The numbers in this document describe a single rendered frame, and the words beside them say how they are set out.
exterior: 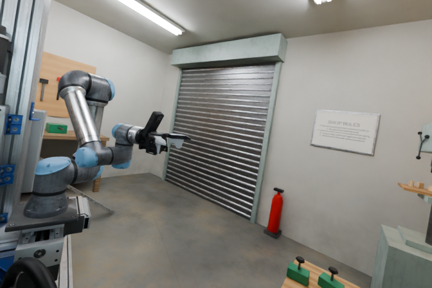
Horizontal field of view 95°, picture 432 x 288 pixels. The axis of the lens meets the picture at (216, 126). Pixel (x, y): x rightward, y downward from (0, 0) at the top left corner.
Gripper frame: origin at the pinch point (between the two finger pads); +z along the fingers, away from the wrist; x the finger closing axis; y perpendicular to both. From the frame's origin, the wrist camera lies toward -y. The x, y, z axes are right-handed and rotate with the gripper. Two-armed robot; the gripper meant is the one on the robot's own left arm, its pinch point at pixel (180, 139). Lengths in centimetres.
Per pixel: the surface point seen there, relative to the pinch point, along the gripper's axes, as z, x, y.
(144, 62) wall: -284, -242, -78
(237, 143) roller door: -62, -234, 49
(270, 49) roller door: -26, -220, -91
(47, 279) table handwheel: 0.3, 41.7, 23.5
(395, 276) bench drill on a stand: 105, -102, 86
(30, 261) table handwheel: -7.0, 41.7, 23.0
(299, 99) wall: 19, -232, -28
